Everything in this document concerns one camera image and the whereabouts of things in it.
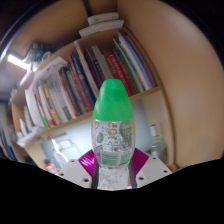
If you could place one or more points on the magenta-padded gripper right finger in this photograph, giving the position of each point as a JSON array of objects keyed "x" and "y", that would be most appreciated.
[{"x": 151, "y": 170}]

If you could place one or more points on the clear bottle with green cap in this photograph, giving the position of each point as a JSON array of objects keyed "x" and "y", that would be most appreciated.
[{"x": 113, "y": 100}]

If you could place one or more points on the wooden shelf unit with books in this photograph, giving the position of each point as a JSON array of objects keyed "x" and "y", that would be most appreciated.
[{"x": 100, "y": 66}]

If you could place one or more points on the long ceiling light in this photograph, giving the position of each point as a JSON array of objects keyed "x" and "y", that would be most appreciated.
[{"x": 18, "y": 62}]

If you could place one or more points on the tall clear glass bottle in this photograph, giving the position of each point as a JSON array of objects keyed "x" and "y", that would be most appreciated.
[{"x": 156, "y": 143}]

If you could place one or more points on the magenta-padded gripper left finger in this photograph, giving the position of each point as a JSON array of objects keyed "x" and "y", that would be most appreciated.
[{"x": 75, "y": 171}]

